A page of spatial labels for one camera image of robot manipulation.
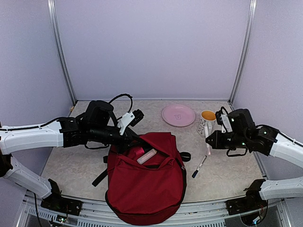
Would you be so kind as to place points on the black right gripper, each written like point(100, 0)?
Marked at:
point(217, 144)

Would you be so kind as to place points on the red student backpack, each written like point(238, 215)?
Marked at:
point(148, 193)

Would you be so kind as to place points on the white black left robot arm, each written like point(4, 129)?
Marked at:
point(98, 124)

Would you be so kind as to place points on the pink highlighter black cap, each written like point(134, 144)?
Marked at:
point(141, 150)

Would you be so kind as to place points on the left aluminium corner post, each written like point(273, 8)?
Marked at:
point(59, 47)

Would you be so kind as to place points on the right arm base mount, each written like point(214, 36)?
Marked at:
point(244, 204)

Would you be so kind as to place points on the pink plastic plate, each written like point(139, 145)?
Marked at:
point(178, 115)

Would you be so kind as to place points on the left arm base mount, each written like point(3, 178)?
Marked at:
point(62, 205)

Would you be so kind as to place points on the patterned mug orange inside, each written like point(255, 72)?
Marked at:
point(206, 122)

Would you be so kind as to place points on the aluminium front rail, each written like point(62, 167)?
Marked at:
point(198, 214)

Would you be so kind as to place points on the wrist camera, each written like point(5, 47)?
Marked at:
point(138, 116)
point(223, 120)

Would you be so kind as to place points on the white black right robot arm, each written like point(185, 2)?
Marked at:
point(240, 131)

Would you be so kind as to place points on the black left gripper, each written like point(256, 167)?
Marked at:
point(127, 141)

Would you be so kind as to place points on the right aluminium corner post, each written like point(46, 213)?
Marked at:
point(244, 51)

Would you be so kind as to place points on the blue capped marker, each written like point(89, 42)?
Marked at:
point(199, 167)

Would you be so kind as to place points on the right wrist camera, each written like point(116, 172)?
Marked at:
point(223, 120)

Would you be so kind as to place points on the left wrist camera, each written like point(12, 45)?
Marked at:
point(138, 116)

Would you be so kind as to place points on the aluminium corner post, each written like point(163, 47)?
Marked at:
point(59, 47)
point(244, 51)

